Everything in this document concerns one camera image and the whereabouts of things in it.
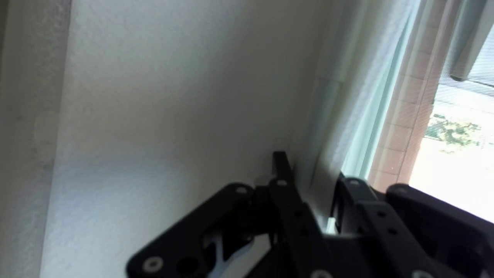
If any white sheer curtain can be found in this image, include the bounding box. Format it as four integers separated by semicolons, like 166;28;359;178
293;0;421;225

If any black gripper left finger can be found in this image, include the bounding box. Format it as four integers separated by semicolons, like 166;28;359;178
271;151;293;187

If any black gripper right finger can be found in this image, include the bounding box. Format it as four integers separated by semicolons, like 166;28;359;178
330;173;359;232

